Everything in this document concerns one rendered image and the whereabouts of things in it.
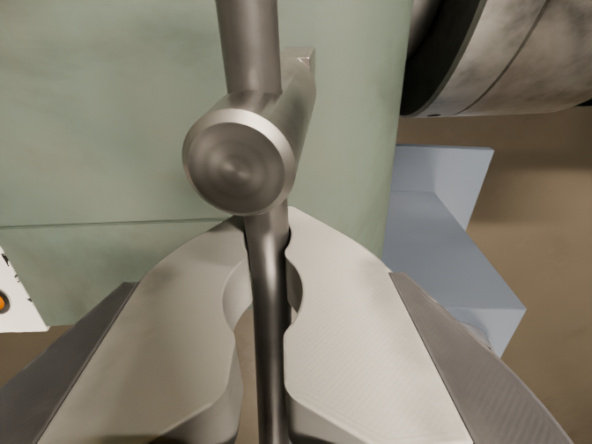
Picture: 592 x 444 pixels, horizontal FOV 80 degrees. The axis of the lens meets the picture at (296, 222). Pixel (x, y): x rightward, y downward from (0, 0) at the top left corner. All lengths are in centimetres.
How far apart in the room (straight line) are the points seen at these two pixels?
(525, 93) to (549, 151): 160
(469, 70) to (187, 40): 17
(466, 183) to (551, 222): 130
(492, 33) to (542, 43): 3
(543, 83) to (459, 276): 35
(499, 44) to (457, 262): 42
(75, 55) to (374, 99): 15
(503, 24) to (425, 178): 59
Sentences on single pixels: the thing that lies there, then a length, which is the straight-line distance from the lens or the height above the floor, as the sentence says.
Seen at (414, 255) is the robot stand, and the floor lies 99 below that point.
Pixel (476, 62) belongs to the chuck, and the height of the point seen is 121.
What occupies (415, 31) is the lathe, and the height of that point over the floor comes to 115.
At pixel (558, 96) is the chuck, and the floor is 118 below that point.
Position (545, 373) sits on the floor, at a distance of 305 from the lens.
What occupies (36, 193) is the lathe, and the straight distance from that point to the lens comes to 25.
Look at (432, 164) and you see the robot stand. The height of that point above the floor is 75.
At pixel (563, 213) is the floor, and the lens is 213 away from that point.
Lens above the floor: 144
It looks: 58 degrees down
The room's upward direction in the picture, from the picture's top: 177 degrees clockwise
